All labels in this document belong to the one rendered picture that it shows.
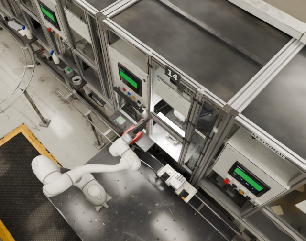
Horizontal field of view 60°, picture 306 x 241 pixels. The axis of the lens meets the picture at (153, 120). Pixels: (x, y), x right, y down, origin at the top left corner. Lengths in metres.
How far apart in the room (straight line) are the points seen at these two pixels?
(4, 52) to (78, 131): 2.02
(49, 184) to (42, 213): 1.58
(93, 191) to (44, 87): 2.34
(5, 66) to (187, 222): 3.66
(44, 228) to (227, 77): 2.65
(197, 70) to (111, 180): 1.50
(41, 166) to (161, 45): 1.16
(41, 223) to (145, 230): 1.37
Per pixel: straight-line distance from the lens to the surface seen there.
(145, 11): 2.03
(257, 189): 1.84
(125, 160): 2.07
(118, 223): 2.61
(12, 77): 4.69
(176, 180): 2.44
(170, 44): 1.80
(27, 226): 3.54
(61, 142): 3.77
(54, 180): 1.95
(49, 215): 3.48
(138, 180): 2.69
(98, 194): 2.42
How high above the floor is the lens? 3.24
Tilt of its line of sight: 60 degrees down
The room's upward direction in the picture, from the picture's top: 2 degrees clockwise
